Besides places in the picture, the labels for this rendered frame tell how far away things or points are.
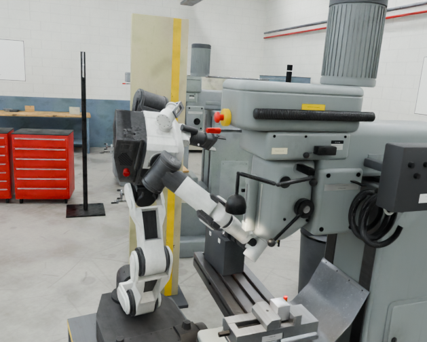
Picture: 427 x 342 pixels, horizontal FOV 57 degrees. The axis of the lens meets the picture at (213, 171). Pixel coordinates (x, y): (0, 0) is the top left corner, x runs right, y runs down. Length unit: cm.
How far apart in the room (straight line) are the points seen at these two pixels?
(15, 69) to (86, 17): 201
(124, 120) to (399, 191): 110
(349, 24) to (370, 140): 42
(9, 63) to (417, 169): 967
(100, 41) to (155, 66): 731
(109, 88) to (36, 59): 174
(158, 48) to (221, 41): 795
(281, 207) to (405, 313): 72
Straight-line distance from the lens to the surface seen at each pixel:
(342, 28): 152
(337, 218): 155
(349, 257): 181
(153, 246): 196
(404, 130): 167
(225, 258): 197
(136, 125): 173
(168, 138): 171
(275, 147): 133
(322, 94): 139
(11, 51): 1037
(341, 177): 150
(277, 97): 130
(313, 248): 349
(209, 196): 159
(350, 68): 151
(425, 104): 673
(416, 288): 185
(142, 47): 304
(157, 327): 230
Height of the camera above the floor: 189
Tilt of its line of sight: 13 degrees down
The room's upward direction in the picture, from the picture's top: 3 degrees clockwise
